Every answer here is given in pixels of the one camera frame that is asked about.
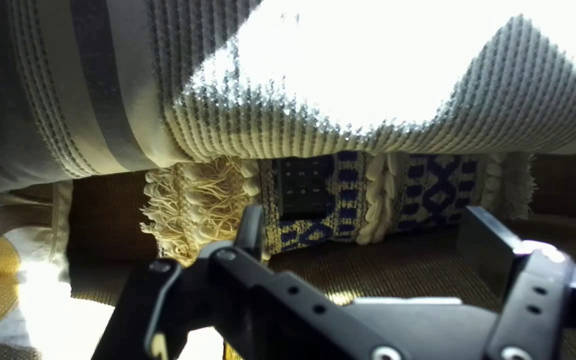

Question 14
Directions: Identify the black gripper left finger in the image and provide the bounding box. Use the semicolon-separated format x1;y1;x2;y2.
93;202;285;360

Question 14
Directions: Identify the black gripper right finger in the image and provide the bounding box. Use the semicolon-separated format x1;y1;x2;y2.
457;204;576;360

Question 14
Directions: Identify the grey white striped pillow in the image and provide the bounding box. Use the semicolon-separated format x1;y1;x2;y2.
0;0;576;197

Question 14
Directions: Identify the olive brown sofa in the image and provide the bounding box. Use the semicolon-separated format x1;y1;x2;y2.
6;153;576;360

